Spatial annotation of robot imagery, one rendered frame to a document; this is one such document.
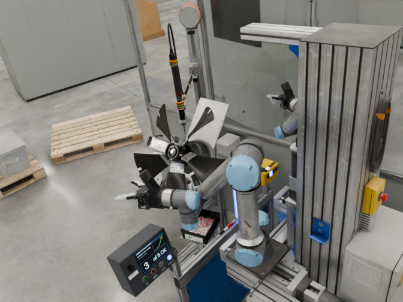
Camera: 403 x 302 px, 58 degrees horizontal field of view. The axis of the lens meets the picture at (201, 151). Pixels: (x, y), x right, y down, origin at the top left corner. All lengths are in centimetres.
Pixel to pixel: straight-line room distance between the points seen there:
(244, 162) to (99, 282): 227
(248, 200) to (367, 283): 61
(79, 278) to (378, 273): 248
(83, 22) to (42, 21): 73
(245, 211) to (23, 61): 641
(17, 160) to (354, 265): 403
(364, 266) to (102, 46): 686
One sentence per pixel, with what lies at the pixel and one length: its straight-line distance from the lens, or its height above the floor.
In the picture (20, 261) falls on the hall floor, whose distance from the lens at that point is 387.
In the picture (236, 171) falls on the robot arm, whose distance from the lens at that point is 129.
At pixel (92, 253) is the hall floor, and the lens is 359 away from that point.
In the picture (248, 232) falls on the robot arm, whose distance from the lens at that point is 151.
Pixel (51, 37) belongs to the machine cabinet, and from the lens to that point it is 748.
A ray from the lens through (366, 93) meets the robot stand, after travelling 128.
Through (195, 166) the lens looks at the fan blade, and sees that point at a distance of 220.
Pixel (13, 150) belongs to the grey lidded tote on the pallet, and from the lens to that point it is 478.
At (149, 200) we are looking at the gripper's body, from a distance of 160.
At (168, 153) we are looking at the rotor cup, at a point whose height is 121.
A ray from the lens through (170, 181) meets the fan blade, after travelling 231.
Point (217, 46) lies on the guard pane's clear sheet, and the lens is 276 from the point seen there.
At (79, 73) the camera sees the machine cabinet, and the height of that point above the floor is 25.
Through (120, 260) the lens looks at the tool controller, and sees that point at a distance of 163.
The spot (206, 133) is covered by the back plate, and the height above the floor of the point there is 119.
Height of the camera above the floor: 239
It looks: 31 degrees down
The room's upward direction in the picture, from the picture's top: 8 degrees counter-clockwise
